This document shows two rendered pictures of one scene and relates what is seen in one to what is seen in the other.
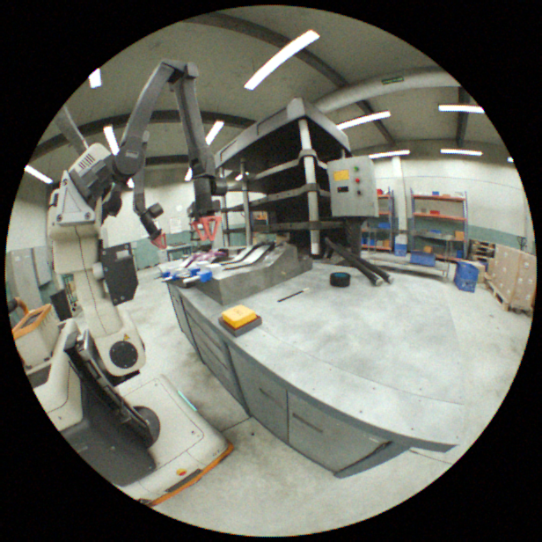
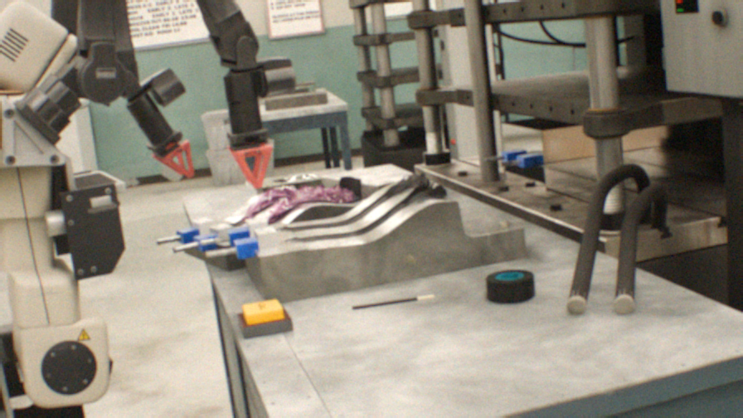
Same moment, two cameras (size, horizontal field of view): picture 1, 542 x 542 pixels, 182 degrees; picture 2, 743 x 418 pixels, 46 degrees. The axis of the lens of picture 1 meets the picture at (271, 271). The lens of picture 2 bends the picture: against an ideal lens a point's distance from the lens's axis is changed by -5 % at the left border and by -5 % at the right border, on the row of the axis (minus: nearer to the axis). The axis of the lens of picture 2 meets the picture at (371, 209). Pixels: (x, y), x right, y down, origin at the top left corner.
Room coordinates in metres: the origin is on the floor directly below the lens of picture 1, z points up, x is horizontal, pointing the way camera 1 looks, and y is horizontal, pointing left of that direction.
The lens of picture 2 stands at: (-0.81, -0.78, 1.26)
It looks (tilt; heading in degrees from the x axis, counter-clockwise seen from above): 11 degrees down; 29
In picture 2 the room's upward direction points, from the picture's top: 6 degrees counter-clockwise
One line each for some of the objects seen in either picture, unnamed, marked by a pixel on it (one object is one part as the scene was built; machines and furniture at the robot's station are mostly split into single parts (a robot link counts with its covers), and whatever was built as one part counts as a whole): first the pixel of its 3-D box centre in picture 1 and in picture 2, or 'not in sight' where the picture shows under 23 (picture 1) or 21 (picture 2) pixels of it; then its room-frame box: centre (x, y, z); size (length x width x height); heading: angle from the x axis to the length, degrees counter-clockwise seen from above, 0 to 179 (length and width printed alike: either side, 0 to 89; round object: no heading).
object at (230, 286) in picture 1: (256, 263); (378, 232); (0.72, 0.06, 0.87); 0.50 x 0.26 x 0.14; 133
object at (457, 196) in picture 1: (440, 225); not in sight; (3.38, -5.47, 1.14); 2.06 x 0.65 x 2.27; 35
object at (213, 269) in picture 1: (201, 276); (241, 249); (0.50, 0.23, 0.89); 0.13 x 0.05 x 0.05; 133
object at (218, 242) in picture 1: (206, 233); (425, 52); (5.34, 2.03, 1.03); 1.54 x 0.94 x 2.06; 35
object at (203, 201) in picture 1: (203, 205); (245, 120); (0.53, 0.20, 1.12); 0.10 x 0.07 x 0.07; 43
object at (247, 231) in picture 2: (192, 272); (234, 237); (0.58, 0.30, 0.89); 0.13 x 0.05 x 0.05; 132
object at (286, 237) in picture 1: (284, 240); (604, 146); (1.66, -0.16, 0.87); 0.50 x 0.27 x 0.17; 133
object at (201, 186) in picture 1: (203, 187); (243, 86); (0.53, 0.20, 1.18); 0.07 x 0.06 x 0.07; 150
